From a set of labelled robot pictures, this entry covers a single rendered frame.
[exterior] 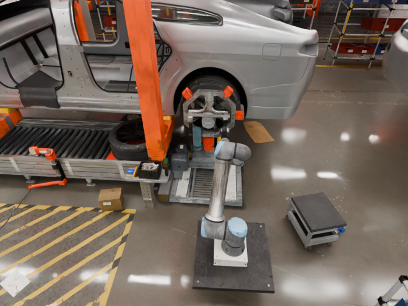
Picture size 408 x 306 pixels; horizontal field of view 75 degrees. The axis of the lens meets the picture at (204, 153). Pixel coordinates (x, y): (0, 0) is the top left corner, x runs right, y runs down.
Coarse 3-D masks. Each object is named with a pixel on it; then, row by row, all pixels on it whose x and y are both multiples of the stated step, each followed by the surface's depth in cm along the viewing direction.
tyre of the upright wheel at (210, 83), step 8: (192, 80) 285; (200, 80) 273; (208, 80) 270; (216, 80) 271; (224, 80) 278; (192, 88) 271; (200, 88) 270; (208, 88) 269; (216, 88) 268; (224, 88) 268; (232, 96) 273; (232, 128) 298
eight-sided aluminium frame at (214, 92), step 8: (192, 96) 267; (224, 96) 264; (184, 104) 273; (232, 104) 269; (184, 112) 279; (232, 112) 275; (184, 120) 285; (232, 120) 281; (192, 128) 291; (208, 136) 296; (216, 136) 294
